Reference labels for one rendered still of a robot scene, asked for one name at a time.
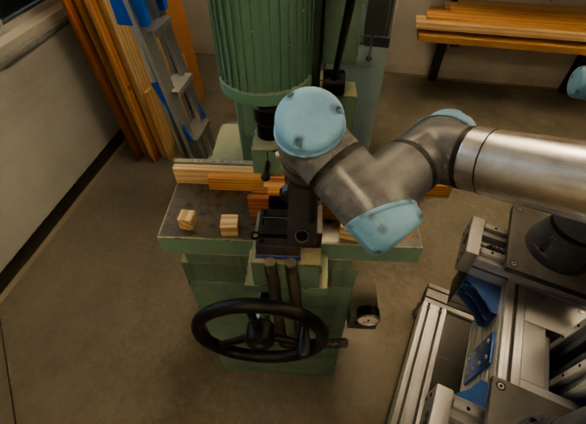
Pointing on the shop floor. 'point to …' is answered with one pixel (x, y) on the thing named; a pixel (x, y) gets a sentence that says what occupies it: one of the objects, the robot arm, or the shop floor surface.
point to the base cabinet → (228, 328)
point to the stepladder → (187, 139)
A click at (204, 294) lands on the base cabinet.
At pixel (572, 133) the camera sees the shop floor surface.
